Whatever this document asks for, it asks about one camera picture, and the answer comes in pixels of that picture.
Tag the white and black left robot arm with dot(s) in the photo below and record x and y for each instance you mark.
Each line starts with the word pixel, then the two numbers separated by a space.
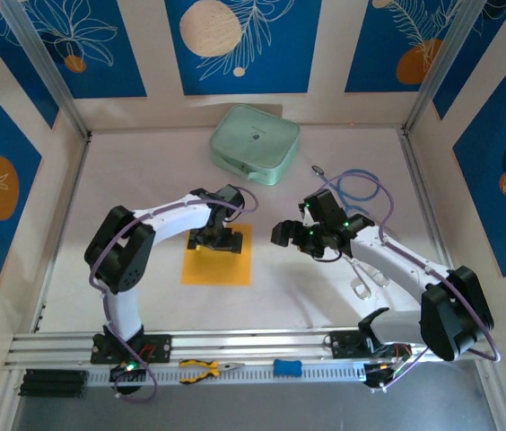
pixel 172 220

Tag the blue stethoscope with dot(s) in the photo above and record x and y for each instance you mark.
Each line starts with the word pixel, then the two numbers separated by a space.
pixel 365 195

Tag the mint green zip pouch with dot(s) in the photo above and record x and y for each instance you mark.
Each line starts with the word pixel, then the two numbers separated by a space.
pixel 253 143

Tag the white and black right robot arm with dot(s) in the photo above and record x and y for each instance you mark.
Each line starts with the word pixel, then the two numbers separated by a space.
pixel 396 260

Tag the aluminium table side rail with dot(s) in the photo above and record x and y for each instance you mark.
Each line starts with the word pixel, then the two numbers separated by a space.
pixel 423 202
pixel 62 233

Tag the orange cloth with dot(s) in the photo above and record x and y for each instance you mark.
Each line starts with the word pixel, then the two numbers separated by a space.
pixel 217 269

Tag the black extrusion block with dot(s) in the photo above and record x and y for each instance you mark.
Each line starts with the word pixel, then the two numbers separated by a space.
pixel 51 382

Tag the yellow black pliers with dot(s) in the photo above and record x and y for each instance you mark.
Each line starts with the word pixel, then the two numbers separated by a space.
pixel 199 372

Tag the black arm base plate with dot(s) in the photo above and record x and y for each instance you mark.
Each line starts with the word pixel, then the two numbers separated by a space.
pixel 345 343
pixel 159 348

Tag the aluminium mounting rail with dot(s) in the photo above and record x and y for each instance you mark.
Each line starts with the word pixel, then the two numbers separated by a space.
pixel 244 343

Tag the aluminium frame post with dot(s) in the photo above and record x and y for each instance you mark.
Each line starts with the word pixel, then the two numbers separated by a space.
pixel 455 58
pixel 46 67

